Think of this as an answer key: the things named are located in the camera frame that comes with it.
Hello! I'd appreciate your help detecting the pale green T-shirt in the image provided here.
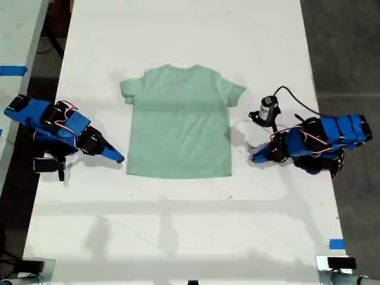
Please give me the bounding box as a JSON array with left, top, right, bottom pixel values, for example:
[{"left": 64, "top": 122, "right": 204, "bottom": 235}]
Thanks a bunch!
[{"left": 119, "top": 64, "right": 247, "bottom": 180}]

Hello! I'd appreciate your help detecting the long blue tape strip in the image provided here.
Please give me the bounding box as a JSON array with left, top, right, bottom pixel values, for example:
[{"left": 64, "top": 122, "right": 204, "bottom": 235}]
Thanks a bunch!
[{"left": 0, "top": 65, "right": 29, "bottom": 77}]

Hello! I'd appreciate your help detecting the short blue tape strip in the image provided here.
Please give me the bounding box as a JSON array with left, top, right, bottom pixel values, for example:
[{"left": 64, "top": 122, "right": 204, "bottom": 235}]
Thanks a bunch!
[{"left": 329, "top": 238, "right": 346, "bottom": 251}]

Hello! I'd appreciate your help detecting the white side table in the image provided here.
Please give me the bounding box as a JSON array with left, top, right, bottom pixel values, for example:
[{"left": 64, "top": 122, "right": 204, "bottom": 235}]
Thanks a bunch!
[{"left": 0, "top": 0, "right": 50, "bottom": 186}]

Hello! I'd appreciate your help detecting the small black box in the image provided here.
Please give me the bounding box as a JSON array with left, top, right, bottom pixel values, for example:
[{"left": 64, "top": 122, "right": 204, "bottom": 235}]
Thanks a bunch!
[
  {"left": 327, "top": 257, "right": 357, "bottom": 270},
  {"left": 21, "top": 259, "right": 45, "bottom": 274}
]

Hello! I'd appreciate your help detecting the black camera stalk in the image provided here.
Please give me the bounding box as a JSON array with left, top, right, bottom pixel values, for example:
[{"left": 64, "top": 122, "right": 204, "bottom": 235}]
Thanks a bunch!
[
  {"left": 57, "top": 157, "right": 67, "bottom": 182},
  {"left": 248, "top": 110, "right": 279, "bottom": 134}
]

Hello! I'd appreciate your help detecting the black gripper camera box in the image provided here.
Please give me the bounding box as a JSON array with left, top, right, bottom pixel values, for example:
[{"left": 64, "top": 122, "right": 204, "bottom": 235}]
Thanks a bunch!
[
  {"left": 259, "top": 95, "right": 282, "bottom": 123},
  {"left": 33, "top": 157, "right": 59, "bottom": 175}
]

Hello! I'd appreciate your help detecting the black camera cable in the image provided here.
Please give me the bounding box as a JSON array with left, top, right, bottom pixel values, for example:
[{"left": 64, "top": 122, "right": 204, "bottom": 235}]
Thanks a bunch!
[{"left": 273, "top": 85, "right": 322, "bottom": 117}]

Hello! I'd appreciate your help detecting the black floor cable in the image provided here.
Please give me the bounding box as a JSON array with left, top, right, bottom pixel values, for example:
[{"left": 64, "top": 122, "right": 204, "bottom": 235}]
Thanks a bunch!
[{"left": 37, "top": 29, "right": 65, "bottom": 59}]

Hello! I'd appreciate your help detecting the metal clamp bracket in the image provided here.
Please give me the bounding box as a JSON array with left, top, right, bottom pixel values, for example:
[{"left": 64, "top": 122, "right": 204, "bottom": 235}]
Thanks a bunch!
[
  {"left": 315, "top": 255, "right": 357, "bottom": 285},
  {"left": 17, "top": 258, "right": 57, "bottom": 280}
]

